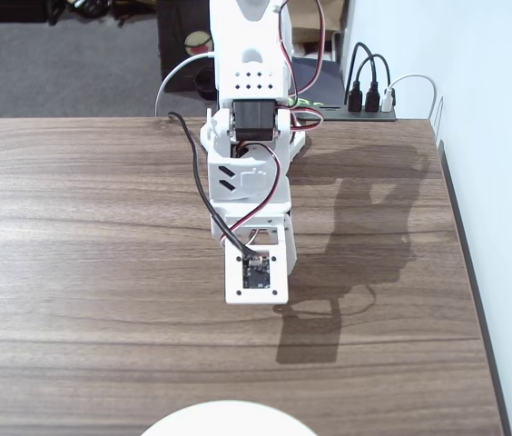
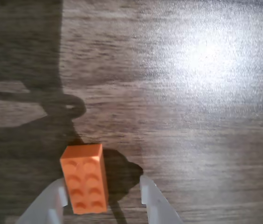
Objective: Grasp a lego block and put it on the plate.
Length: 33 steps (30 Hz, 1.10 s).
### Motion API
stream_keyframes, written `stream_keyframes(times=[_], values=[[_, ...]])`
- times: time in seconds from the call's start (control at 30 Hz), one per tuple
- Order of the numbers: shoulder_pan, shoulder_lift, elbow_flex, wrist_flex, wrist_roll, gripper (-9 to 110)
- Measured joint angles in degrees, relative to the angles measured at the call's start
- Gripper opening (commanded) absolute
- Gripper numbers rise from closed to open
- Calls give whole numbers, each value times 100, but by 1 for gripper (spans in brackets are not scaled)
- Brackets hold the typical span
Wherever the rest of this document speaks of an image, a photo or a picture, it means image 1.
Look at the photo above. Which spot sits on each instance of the round red yellow sticker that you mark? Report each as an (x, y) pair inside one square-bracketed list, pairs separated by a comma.
[(197, 42)]

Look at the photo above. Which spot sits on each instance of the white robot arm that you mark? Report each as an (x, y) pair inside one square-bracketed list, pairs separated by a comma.
[(247, 54)]

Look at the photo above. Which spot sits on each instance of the black chair base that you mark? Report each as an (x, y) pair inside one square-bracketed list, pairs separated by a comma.
[(101, 9)]

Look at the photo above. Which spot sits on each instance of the black cabinet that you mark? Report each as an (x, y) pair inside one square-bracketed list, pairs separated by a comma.
[(174, 45)]

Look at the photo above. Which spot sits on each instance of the cardboard box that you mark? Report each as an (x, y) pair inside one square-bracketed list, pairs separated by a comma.
[(303, 35)]

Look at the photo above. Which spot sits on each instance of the dark pad with green print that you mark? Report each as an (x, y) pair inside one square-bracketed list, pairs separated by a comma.
[(328, 86)]

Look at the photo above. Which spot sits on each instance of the wrist camera on white mount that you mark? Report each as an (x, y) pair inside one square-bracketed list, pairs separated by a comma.
[(256, 297)]

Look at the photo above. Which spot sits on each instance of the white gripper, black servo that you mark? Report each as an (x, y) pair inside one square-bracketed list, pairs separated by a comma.
[(290, 247)]

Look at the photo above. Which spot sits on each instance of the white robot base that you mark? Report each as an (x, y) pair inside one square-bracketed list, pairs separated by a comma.
[(299, 141)]

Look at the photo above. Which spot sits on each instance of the black USB hub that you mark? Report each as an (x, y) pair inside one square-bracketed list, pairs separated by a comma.
[(351, 115)]

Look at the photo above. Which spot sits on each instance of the brown paper bag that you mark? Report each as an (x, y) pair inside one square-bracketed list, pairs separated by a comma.
[(333, 13)]

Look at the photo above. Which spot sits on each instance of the white plate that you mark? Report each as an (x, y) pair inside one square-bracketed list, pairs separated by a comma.
[(229, 420)]

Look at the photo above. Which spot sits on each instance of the grey metal bar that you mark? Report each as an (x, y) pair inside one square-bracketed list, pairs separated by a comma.
[(337, 45)]

